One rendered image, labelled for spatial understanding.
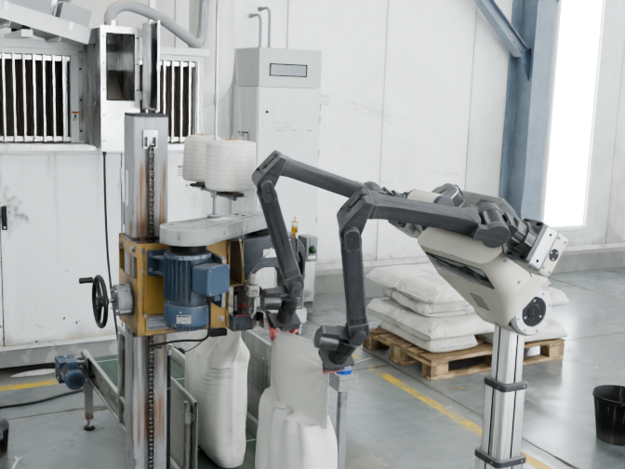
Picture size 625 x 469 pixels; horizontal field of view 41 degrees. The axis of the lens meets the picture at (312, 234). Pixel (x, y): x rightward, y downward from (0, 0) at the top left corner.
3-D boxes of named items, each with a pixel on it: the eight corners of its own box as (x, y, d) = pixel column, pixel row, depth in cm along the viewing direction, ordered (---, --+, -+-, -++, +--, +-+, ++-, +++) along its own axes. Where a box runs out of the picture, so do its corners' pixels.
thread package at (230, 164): (264, 194, 272) (265, 140, 269) (215, 195, 264) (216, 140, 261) (244, 188, 287) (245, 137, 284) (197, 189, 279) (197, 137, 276)
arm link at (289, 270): (274, 179, 258) (265, 167, 267) (257, 184, 257) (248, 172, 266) (308, 292, 279) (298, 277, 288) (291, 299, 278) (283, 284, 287)
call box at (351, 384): (357, 389, 310) (358, 373, 309) (339, 392, 306) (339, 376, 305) (346, 382, 316) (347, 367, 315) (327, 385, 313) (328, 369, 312)
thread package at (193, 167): (229, 183, 295) (230, 135, 292) (190, 184, 288) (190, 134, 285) (214, 179, 308) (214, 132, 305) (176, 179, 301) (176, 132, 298)
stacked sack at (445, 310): (478, 318, 572) (480, 298, 570) (424, 322, 557) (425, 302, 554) (430, 294, 633) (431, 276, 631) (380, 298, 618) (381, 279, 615)
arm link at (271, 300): (302, 283, 277) (295, 271, 285) (269, 283, 273) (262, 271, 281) (297, 315, 282) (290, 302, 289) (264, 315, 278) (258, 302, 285)
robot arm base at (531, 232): (526, 220, 235) (507, 258, 234) (508, 206, 231) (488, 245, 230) (549, 224, 228) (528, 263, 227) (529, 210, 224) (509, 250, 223)
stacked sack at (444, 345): (480, 349, 578) (481, 332, 576) (427, 356, 558) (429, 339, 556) (424, 324, 636) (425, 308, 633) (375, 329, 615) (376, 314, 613)
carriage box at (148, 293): (230, 328, 296) (231, 239, 290) (135, 338, 280) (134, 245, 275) (205, 311, 317) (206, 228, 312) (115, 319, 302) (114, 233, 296)
